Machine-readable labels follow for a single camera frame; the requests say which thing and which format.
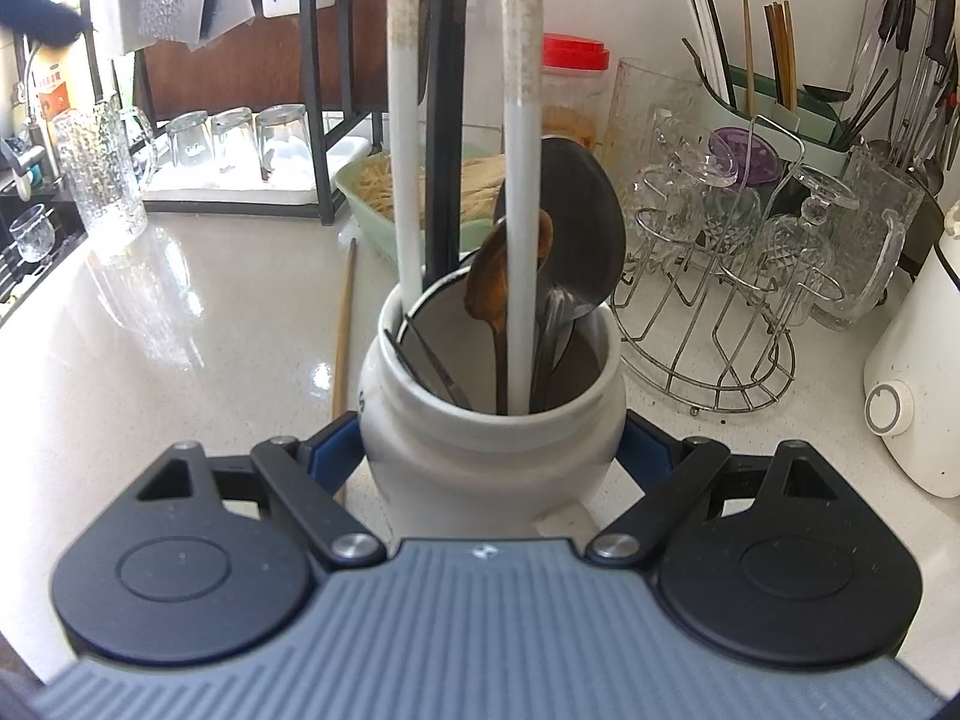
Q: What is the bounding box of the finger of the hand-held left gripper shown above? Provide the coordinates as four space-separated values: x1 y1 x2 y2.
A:
0 0 85 44

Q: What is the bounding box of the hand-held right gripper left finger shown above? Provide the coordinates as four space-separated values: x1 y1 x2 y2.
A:
131 411 385 569

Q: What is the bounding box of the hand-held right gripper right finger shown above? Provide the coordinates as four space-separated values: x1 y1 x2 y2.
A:
585 411 848 569

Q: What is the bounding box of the wooden chopstick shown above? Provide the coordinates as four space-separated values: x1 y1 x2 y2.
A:
332 238 359 432

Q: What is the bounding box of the white ceramic mug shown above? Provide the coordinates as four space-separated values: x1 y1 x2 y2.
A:
358 270 629 541

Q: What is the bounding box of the rose gold spoon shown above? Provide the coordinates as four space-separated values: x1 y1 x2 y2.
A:
463 208 556 415

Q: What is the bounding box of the black chopstick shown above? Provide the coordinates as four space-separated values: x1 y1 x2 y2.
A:
424 0 452 286
446 0 475 280

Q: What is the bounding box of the row of hanging kitchen utensils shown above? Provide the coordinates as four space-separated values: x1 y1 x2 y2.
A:
832 0 960 196

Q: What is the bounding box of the yellow detergent bottle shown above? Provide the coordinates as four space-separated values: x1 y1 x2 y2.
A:
34 45 83 125

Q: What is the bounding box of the tall curved faucet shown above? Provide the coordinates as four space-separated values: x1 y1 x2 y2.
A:
0 34 53 203

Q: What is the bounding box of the tall textured glass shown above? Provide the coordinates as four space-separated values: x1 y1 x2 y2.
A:
51 109 151 242

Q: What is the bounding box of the clear drinking glass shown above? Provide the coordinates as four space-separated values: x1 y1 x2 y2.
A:
166 111 212 170
211 106 257 170
255 105 310 181

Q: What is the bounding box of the wooden cutting board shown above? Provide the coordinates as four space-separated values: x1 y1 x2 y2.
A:
139 0 432 136

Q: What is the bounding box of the crystal wine glass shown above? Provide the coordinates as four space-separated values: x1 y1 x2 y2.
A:
7 204 57 263

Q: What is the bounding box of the crystal stemmed glass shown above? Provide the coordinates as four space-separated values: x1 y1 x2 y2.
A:
649 106 743 260
757 169 862 327

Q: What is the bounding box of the white tray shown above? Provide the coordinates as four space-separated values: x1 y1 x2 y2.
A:
142 142 368 215

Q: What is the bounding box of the green plastic basket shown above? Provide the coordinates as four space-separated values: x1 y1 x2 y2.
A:
334 142 511 271

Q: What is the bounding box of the black sink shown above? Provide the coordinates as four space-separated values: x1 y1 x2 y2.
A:
0 187 83 331

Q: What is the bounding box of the white electric cooking pot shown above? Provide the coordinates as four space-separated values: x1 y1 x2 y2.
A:
862 199 960 500

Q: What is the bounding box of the bundle of bamboo sticks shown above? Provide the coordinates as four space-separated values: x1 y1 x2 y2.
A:
356 154 511 222

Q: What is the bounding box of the purple lid cup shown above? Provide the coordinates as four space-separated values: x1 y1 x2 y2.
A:
709 127 781 188

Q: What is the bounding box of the black metal rack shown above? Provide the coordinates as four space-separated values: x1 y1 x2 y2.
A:
79 0 391 226

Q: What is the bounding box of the textured glass mug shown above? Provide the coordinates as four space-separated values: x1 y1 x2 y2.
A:
806 142 927 331

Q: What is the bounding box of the clear glass pitcher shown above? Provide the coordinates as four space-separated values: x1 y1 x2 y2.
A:
604 56 721 188

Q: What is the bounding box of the green utensil holder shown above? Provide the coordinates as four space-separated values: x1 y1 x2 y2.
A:
697 67 852 173

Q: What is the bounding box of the red lid plastic jar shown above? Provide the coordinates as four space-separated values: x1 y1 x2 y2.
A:
540 34 612 155

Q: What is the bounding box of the wire glass holder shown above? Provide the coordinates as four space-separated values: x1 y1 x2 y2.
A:
611 116 848 415

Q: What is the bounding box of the glass mug with handle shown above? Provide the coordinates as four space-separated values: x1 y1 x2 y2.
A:
112 105 162 192

